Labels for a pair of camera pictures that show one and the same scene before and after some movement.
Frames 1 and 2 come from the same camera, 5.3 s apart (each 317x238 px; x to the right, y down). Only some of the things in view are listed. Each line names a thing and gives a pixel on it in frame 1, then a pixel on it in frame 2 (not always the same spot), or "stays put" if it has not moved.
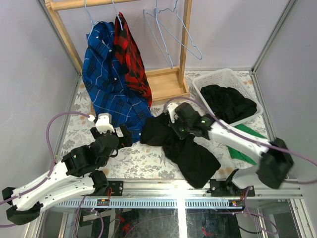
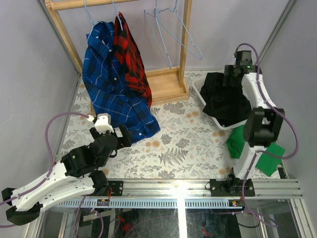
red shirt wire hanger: x=117 y=16 stays put
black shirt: x=196 y=164 -> x=226 y=104
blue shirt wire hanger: x=85 y=4 stays put
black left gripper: x=109 y=134 stays put
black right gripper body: x=183 y=129 -> x=229 y=70
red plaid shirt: x=129 y=53 stays put
